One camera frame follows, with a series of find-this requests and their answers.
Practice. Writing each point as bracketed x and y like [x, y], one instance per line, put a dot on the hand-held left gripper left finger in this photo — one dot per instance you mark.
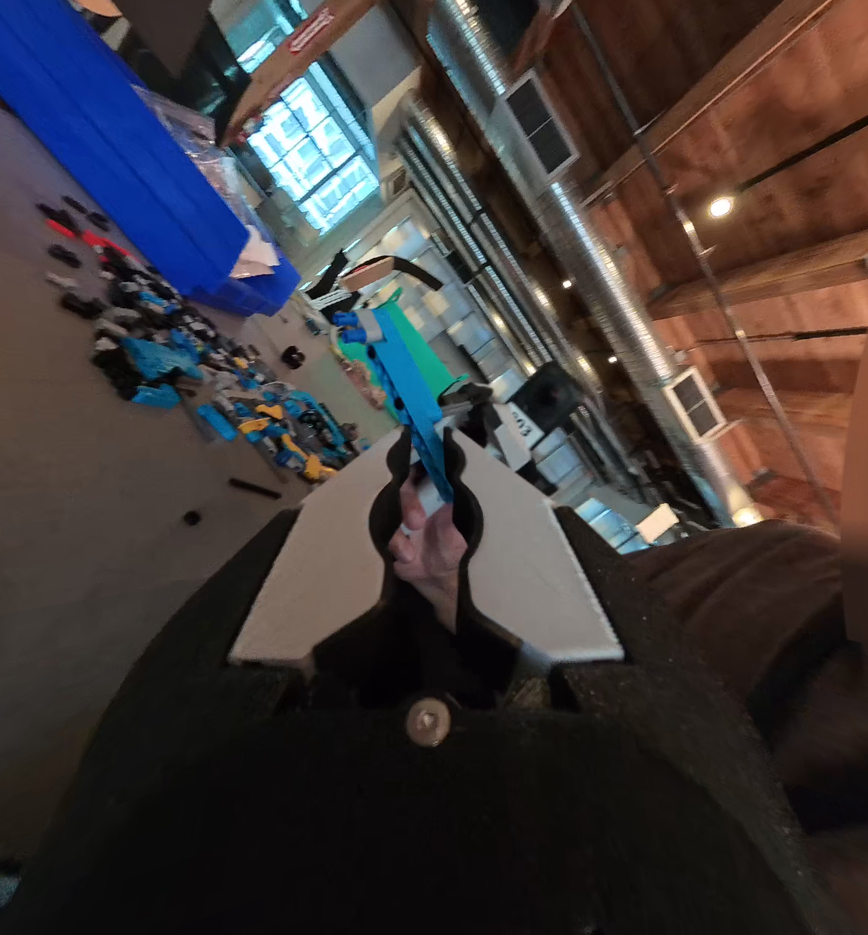
[309, 577]

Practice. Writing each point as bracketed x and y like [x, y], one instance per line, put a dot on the blue plastic bin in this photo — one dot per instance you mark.
[112, 146]

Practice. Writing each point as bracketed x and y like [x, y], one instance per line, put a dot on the person's brown clothing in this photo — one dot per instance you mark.
[733, 599]

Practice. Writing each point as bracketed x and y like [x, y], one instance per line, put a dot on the paned window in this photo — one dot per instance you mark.
[317, 161]

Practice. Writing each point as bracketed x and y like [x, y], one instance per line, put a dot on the small black wheel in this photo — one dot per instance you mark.
[293, 358]

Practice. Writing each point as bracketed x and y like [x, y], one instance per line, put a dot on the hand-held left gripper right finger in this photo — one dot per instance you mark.
[543, 577]

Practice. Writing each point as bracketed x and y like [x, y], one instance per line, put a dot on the black monitor panel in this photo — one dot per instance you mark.
[163, 36]

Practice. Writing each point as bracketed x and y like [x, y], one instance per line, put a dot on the brown and black chair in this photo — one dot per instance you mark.
[364, 276]

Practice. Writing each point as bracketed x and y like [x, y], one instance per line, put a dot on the black axle rod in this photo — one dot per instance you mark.
[255, 488]

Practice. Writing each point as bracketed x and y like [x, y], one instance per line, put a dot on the brown post with red label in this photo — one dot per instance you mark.
[288, 58]

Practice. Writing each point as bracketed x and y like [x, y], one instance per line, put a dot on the pile of small building bricks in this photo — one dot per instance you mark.
[149, 365]

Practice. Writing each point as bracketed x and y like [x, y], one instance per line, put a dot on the white vent grille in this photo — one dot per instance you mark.
[540, 120]
[693, 402]

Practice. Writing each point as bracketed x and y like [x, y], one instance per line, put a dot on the silver ventilation duct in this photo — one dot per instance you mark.
[602, 270]

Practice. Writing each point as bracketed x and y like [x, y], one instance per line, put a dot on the grey desk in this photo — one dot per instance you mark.
[39, 548]

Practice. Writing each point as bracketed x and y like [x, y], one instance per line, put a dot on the teal plastic panel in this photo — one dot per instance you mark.
[434, 365]

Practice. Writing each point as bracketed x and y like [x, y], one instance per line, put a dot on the person's right hand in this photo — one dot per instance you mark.
[434, 562]

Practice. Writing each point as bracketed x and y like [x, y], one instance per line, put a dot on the clear plastic bags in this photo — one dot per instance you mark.
[251, 252]

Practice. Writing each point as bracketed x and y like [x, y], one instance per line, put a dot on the long blue perforated beam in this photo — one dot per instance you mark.
[404, 380]

